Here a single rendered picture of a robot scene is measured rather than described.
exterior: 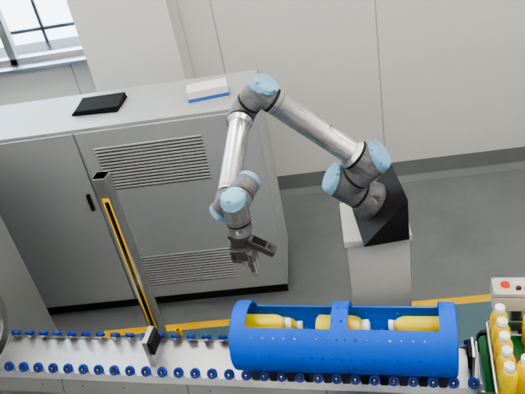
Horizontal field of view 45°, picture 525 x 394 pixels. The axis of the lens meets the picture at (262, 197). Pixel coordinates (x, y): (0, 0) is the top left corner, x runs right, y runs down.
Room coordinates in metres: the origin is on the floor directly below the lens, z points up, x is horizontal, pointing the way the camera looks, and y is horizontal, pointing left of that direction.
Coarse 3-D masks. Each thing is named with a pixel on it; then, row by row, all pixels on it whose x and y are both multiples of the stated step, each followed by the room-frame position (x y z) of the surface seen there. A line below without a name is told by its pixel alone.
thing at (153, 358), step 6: (150, 330) 2.03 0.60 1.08; (156, 330) 2.03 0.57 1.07; (150, 336) 2.00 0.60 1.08; (156, 336) 2.01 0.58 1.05; (144, 342) 1.96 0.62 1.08; (150, 342) 1.96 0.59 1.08; (156, 342) 2.00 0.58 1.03; (144, 348) 1.96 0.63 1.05; (150, 348) 1.96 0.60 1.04; (156, 348) 1.98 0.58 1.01; (150, 354) 1.95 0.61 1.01; (156, 354) 1.99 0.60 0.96; (150, 360) 1.96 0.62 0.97; (156, 360) 1.98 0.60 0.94
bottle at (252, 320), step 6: (246, 318) 1.92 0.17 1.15; (252, 318) 1.91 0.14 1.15; (258, 318) 1.90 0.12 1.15; (264, 318) 1.90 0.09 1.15; (270, 318) 1.89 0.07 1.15; (276, 318) 1.88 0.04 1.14; (282, 318) 1.89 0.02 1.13; (246, 324) 1.90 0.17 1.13; (252, 324) 1.89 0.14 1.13; (258, 324) 1.88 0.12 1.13; (264, 324) 1.88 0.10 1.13; (270, 324) 1.87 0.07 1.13; (276, 324) 1.86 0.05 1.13; (282, 324) 1.87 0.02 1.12
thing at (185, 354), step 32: (32, 352) 2.20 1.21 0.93; (64, 352) 2.16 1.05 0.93; (96, 352) 2.12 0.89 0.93; (128, 352) 2.08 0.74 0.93; (192, 352) 2.00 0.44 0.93; (224, 352) 1.96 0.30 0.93; (0, 384) 2.10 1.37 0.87; (32, 384) 2.05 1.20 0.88; (64, 384) 2.00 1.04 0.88; (96, 384) 1.96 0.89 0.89; (128, 384) 1.92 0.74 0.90; (160, 384) 1.88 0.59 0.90; (384, 384) 1.63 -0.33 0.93; (480, 384) 1.51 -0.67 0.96
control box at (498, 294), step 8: (496, 280) 1.89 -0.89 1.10; (504, 280) 1.88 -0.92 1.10; (512, 280) 1.88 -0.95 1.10; (520, 280) 1.87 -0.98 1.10; (496, 288) 1.85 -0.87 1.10; (504, 288) 1.84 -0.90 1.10; (512, 288) 1.83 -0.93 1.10; (496, 296) 1.82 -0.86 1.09; (504, 296) 1.81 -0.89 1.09; (512, 296) 1.80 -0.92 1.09; (520, 296) 1.79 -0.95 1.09; (504, 304) 1.81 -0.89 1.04; (512, 304) 1.80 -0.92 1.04; (520, 304) 1.79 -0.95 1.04
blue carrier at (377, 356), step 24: (240, 312) 1.87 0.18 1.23; (264, 312) 1.99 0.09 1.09; (288, 312) 1.96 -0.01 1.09; (312, 312) 1.93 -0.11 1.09; (336, 312) 1.76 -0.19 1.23; (360, 312) 1.87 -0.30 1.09; (384, 312) 1.84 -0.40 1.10; (408, 312) 1.82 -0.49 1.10; (432, 312) 1.79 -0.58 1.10; (240, 336) 1.78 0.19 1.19; (264, 336) 1.75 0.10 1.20; (288, 336) 1.72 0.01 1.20; (312, 336) 1.70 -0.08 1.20; (336, 336) 1.67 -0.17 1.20; (360, 336) 1.65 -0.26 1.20; (384, 336) 1.63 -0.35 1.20; (408, 336) 1.60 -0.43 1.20; (432, 336) 1.58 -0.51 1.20; (456, 336) 1.56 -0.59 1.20; (240, 360) 1.74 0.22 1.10; (264, 360) 1.71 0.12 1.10; (288, 360) 1.68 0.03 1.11; (312, 360) 1.66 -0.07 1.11; (336, 360) 1.63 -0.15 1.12; (360, 360) 1.61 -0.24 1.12; (384, 360) 1.58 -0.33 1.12; (408, 360) 1.56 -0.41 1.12; (432, 360) 1.53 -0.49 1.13; (456, 360) 1.51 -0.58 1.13
